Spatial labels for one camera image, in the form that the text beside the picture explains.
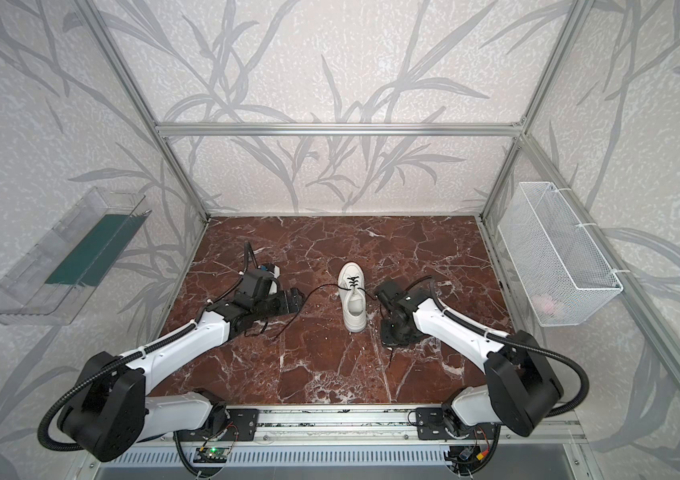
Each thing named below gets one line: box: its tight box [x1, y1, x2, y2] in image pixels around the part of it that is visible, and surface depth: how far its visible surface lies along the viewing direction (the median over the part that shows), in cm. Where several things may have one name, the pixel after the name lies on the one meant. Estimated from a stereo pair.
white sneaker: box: [338, 261, 368, 333], surface depth 93 cm
